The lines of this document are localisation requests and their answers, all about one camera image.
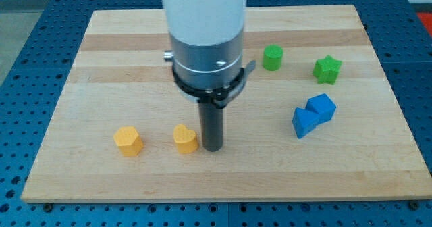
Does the yellow heart block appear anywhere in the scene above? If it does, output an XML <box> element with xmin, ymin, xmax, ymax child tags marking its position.
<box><xmin>173</xmin><ymin>124</ymin><xmax>199</xmax><ymax>154</ymax></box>

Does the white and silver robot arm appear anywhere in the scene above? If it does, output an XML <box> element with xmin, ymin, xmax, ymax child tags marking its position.
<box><xmin>162</xmin><ymin>0</ymin><xmax>254</xmax><ymax>109</ymax></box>

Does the yellow hexagon block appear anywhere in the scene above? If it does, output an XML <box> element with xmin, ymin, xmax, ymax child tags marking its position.
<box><xmin>113</xmin><ymin>126</ymin><xmax>144</xmax><ymax>157</ymax></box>

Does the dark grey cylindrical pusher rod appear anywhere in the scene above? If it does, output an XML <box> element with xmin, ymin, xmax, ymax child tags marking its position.
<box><xmin>198</xmin><ymin>103</ymin><xmax>223</xmax><ymax>152</ymax></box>

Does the green cylinder block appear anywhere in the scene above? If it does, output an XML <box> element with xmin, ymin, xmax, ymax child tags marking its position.
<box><xmin>263</xmin><ymin>44</ymin><xmax>284</xmax><ymax>71</ymax></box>

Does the blue triangle block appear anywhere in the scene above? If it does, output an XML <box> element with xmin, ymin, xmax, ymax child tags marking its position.
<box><xmin>292</xmin><ymin>107</ymin><xmax>319</xmax><ymax>139</ymax></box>

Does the blue cube block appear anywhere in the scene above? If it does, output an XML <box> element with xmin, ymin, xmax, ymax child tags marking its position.
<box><xmin>306</xmin><ymin>93</ymin><xmax>337</xmax><ymax>124</ymax></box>

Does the light wooden board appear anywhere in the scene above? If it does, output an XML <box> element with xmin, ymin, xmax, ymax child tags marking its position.
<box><xmin>21</xmin><ymin>5</ymin><xmax>431</xmax><ymax>203</ymax></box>

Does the green star block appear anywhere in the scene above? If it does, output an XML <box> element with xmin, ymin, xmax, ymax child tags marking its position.
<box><xmin>313</xmin><ymin>55</ymin><xmax>342</xmax><ymax>85</ymax></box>

